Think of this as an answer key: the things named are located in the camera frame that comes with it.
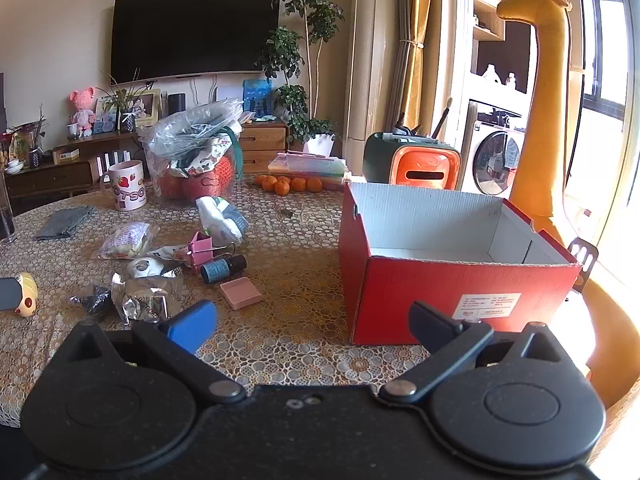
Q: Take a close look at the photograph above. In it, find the apple in plain red net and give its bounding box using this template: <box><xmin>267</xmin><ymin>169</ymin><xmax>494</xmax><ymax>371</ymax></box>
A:
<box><xmin>158</xmin><ymin>169</ymin><xmax>187</xmax><ymax>200</ymax></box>

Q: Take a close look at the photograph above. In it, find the stack of colourful folders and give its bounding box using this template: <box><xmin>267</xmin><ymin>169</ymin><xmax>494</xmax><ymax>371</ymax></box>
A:
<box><xmin>267</xmin><ymin>152</ymin><xmax>348</xmax><ymax>191</ymax></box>

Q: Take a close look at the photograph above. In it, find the yellow round toy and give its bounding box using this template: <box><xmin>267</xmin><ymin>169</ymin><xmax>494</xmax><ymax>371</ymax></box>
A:
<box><xmin>0</xmin><ymin>272</ymin><xmax>39</xmax><ymax>317</ymax></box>

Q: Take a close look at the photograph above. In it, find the white washing machine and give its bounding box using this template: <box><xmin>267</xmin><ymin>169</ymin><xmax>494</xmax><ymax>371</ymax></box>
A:
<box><xmin>460</xmin><ymin>100</ymin><xmax>528</xmax><ymax>196</ymax></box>

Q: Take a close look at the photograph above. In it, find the white bear toy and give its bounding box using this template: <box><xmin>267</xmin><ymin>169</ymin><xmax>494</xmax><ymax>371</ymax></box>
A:
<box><xmin>125</xmin><ymin>257</ymin><xmax>163</xmax><ymax>279</ymax></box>

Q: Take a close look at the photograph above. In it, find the clear fruit container with bag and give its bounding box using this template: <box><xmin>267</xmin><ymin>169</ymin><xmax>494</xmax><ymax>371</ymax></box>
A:
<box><xmin>137</xmin><ymin>99</ymin><xmax>246</xmax><ymax>203</ymax></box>

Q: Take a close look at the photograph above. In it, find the light wooden drawer cabinet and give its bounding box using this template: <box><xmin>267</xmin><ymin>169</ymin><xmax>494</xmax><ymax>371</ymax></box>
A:
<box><xmin>237</xmin><ymin>120</ymin><xmax>291</xmax><ymax>175</ymax></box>

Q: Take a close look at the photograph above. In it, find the apple in marked red net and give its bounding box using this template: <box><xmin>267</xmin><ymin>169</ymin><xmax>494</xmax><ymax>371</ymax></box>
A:
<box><xmin>182</xmin><ymin>169</ymin><xmax>222</xmax><ymax>202</ymax></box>

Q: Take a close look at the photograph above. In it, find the photo frame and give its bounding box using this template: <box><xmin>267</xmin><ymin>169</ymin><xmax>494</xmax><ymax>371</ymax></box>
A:
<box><xmin>131</xmin><ymin>89</ymin><xmax>162</xmax><ymax>127</ymax></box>

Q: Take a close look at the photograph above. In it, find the black television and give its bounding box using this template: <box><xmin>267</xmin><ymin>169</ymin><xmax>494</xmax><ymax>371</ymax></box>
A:
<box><xmin>110</xmin><ymin>0</ymin><xmax>282</xmax><ymax>85</ymax></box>

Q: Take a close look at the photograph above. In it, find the yellow giraffe toy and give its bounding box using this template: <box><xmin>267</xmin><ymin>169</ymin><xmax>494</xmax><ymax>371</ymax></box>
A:
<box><xmin>496</xmin><ymin>0</ymin><xmax>586</xmax><ymax>248</ymax></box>

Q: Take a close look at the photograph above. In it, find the flower bouquet in dark vase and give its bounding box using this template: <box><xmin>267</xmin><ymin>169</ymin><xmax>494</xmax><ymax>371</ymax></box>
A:
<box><xmin>2</xmin><ymin>107</ymin><xmax>50</xmax><ymax>170</ymax></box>

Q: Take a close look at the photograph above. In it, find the dark framed window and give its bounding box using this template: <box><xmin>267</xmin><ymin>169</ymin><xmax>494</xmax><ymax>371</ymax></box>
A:
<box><xmin>580</xmin><ymin>0</ymin><xmax>633</xmax><ymax>123</ymax></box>

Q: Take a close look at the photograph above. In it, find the white snack pouch orange print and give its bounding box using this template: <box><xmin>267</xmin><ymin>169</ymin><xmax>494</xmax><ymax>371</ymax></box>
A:
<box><xmin>147</xmin><ymin>244</ymin><xmax>193</xmax><ymax>263</ymax></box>

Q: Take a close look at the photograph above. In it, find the green orange desk organizer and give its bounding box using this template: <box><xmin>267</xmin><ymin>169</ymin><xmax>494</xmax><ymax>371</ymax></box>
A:
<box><xmin>362</xmin><ymin>131</ymin><xmax>462</xmax><ymax>191</ymax></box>

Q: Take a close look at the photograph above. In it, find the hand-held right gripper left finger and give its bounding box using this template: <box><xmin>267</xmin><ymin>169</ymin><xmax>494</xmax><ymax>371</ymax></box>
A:
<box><xmin>64</xmin><ymin>300</ymin><xmax>248</xmax><ymax>405</ymax></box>

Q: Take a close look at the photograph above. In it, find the pink binder clip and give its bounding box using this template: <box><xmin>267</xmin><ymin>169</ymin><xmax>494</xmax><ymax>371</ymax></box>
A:
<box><xmin>186</xmin><ymin>231</ymin><xmax>237</xmax><ymax>275</ymax></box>

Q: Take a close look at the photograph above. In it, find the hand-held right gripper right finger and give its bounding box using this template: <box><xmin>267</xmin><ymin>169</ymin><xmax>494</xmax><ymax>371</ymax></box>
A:
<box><xmin>378</xmin><ymin>301</ymin><xmax>583</xmax><ymax>405</ymax></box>

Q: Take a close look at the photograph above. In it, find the pink bear figure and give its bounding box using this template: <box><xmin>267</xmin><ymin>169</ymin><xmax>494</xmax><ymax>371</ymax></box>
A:
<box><xmin>70</xmin><ymin>86</ymin><xmax>97</xmax><ymax>137</ymax></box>

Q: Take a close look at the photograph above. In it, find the grey cloth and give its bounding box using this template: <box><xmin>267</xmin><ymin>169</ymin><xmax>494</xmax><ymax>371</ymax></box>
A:
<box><xmin>35</xmin><ymin>206</ymin><xmax>98</xmax><ymax>242</ymax></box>

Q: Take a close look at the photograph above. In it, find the clear snack packet purple print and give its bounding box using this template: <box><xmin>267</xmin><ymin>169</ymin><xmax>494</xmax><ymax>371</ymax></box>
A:
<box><xmin>95</xmin><ymin>221</ymin><xmax>161</xmax><ymax>261</ymax></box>

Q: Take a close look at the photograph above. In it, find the pink square eraser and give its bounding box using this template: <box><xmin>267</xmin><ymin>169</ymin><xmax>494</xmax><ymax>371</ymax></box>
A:
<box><xmin>220</xmin><ymin>276</ymin><xmax>264</xmax><ymax>311</ymax></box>

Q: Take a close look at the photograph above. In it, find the grass plant in patterned vase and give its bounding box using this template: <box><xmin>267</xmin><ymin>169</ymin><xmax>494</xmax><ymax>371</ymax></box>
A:
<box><xmin>97</xmin><ymin>70</ymin><xmax>153</xmax><ymax>133</ymax></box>

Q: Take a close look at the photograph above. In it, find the pink strawberry mug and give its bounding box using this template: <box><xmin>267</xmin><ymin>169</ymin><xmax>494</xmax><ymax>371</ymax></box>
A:
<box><xmin>100</xmin><ymin>160</ymin><xmax>147</xmax><ymax>212</ymax></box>

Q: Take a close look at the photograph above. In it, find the small dark bottle blue label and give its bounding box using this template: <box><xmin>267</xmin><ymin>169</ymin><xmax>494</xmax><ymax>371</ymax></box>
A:
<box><xmin>200</xmin><ymin>255</ymin><xmax>248</xmax><ymax>285</ymax></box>

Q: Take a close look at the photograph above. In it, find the blue picture board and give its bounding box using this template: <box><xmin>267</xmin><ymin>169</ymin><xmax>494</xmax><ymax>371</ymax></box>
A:
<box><xmin>242</xmin><ymin>79</ymin><xmax>273</xmax><ymax>116</ymax></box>

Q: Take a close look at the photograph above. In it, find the black crumpled wrapper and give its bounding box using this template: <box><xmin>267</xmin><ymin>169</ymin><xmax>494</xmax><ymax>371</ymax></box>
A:
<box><xmin>69</xmin><ymin>282</ymin><xmax>113</xmax><ymax>317</ymax></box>

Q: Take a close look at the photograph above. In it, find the white floor air conditioner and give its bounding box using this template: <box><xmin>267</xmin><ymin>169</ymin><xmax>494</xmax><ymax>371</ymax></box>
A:
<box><xmin>342</xmin><ymin>0</ymin><xmax>402</xmax><ymax>147</ymax></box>

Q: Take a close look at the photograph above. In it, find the white tissue pack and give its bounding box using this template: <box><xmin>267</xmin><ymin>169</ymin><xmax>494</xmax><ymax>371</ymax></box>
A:
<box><xmin>196</xmin><ymin>196</ymin><xmax>250</xmax><ymax>246</ymax></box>

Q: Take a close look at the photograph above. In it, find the red cardboard box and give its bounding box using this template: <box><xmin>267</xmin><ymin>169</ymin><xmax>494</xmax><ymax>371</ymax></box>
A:
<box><xmin>338</xmin><ymin>181</ymin><xmax>583</xmax><ymax>346</ymax></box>

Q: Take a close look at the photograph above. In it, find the silver foil wrapper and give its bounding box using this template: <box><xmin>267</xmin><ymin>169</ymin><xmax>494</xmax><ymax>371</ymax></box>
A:
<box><xmin>110</xmin><ymin>270</ymin><xmax>185</xmax><ymax>325</ymax></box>

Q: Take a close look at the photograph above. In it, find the yellow curtain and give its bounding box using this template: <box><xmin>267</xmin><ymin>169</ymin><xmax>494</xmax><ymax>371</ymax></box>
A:
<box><xmin>385</xmin><ymin>0</ymin><xmax>441</xmax><ymax>133</ymax></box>

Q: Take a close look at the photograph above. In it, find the white wall shelf unit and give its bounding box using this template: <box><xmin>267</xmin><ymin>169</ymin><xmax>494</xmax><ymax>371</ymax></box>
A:
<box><xmin>452</xmin><ymin>0</ymin><xmax>533</xmax><ymax>106</ymax></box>

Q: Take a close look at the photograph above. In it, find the dark wooden television cabinet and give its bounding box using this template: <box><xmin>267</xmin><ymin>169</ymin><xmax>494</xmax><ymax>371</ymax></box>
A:
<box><xmin>2</xmin><ymin>130</ymin><xmax>146</xmax><ymax>200</ymax></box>

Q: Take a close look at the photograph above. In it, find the clear glass tumbler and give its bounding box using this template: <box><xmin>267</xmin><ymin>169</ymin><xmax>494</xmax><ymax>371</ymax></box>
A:
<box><xmin>0</xmin><ymin>172</ymin><xmax>17</xmax><ymax>246</ymax></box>

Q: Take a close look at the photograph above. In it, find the lace covered desktop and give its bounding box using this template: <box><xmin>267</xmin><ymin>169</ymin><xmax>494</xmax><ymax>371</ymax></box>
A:
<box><xmin>0</xmin><ymin>172</ymin><xmax>601</xmax><ymax>428</ymax></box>

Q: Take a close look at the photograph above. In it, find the tall potted plant white pot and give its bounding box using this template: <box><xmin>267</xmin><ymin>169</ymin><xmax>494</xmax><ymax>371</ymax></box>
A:
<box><xmin>255</xmin><ymin>0</ymin><xmax>346</xmax><ymax>157</ymax></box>

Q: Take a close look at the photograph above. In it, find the cluster of tangerines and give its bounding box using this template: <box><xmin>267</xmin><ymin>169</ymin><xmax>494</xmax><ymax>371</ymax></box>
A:
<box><xmin>254</xmin><ymin>174</ymin><xmax>324</xmax><ymax>196</ymax></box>

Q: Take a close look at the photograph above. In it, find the white slatted chair back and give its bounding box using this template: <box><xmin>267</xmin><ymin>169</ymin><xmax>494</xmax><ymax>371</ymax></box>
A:
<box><xmin>94</xmin><ymin>149</ymin><xmax>137</xmax><ymax>180</ymax></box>

